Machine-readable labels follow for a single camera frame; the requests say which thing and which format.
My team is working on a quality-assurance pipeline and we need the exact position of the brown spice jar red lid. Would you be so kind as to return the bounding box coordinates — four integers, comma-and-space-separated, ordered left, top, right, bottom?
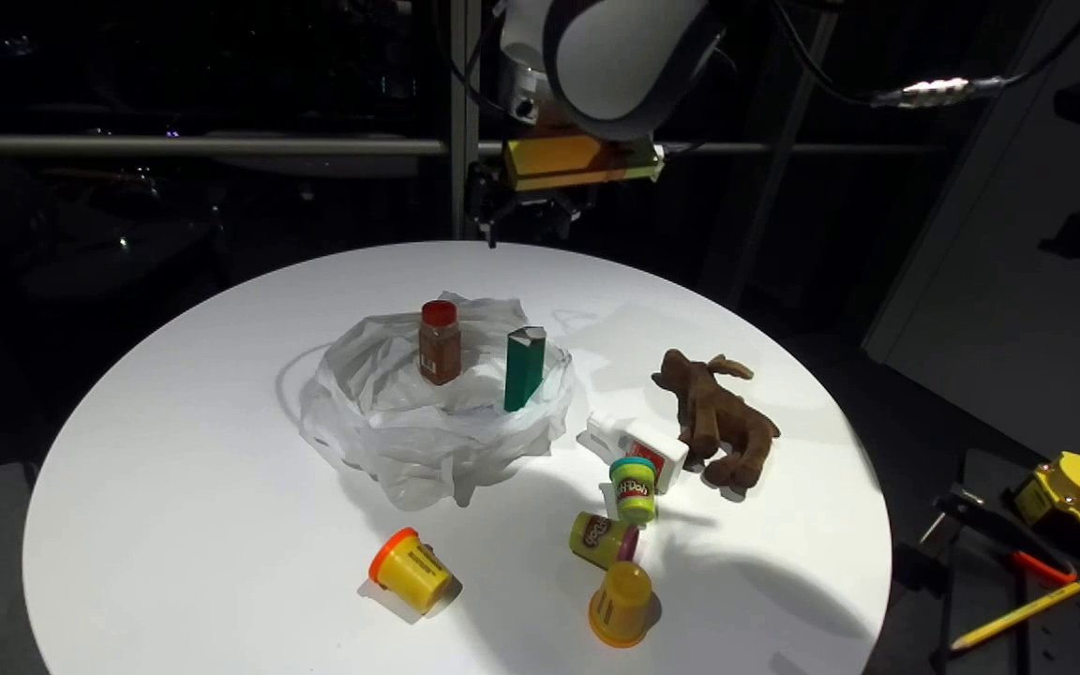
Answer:
418, 297, 467, 385

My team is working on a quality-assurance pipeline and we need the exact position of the yellow play-doh can without lid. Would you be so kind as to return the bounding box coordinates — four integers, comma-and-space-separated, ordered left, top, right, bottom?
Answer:
585, 559, 665, 652

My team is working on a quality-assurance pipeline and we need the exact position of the yellow pencil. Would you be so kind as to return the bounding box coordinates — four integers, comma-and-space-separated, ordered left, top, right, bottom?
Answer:
945, 572, 1080, 655

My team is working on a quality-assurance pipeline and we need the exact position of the grey horizontal window rail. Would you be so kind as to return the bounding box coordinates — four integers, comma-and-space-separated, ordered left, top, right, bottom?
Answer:
0, 132, 945, 160

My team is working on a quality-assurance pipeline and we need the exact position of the grey vertical window post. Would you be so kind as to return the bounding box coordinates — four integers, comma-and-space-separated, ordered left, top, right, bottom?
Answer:
447, 0, 485, 241

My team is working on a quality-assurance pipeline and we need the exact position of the green plastic block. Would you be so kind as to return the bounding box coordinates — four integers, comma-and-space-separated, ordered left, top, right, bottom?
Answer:
503, 322, 552, 417

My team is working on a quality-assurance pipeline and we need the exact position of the yellow wrist camera mount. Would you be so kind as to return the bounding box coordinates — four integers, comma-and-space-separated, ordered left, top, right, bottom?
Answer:
500, 126, 669, 199

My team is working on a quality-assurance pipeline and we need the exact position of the play-doh can green lid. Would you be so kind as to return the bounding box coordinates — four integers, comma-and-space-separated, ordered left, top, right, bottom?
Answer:
609, 454, 665, 525

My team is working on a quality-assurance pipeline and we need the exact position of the white translucent plastic bag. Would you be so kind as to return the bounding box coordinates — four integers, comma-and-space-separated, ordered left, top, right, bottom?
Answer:
273, 292, 577, 510

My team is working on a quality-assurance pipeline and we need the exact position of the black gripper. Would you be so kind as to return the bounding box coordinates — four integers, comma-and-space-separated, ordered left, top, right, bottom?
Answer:
467, 166, 592, 252

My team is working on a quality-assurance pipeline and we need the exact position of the black cable silver connector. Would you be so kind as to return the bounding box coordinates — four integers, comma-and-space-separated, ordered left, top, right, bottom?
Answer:
769, 0, 1080, 115

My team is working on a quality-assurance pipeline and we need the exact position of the play-doh can orange lid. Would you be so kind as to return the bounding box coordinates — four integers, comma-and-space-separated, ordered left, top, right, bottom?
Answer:
364, 525, 467, 614

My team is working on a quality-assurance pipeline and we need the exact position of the brown plush animal toy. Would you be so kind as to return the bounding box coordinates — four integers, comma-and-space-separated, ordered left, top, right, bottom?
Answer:
648, 345, 784, 495

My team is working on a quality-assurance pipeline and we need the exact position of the dark diagonal window brace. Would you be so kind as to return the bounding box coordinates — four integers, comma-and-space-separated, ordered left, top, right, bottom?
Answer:
728, 0, 849, 297

